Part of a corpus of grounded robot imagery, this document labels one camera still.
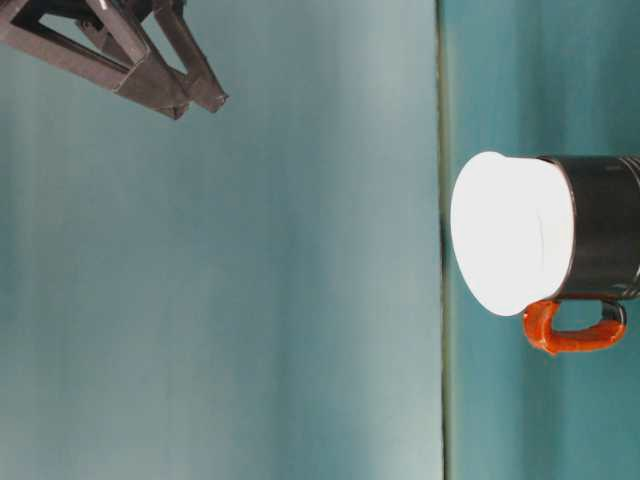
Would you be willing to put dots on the white paper cup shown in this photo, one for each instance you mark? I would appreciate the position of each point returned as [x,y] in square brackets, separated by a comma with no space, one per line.
[510,235]

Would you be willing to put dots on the blue-green backdrop cloth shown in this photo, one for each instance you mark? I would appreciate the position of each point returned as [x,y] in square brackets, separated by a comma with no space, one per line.
[250,300]

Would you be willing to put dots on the blue-green table cloth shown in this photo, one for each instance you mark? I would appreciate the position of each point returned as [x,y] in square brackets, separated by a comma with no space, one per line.
[525,410]

